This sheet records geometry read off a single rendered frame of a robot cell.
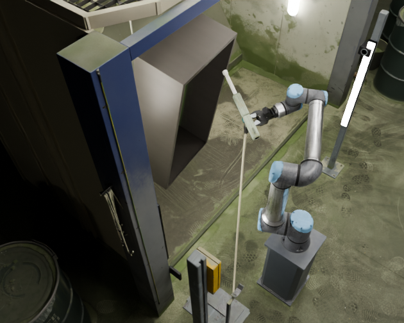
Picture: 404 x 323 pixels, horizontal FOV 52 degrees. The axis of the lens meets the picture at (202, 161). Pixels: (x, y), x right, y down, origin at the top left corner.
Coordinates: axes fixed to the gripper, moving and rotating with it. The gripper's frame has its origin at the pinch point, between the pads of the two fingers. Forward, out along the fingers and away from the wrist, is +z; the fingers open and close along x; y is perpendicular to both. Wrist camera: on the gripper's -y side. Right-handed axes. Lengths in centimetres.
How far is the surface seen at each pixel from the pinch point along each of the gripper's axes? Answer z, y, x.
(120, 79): 59, -103, 1
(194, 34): 8, -13, 62
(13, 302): 163, 6, -43
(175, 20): 32, -101, 17
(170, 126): 42.6, 11.9, 20.7
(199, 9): 20, -95, 22
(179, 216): 61, 124, -17
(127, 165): 71, -66, -18
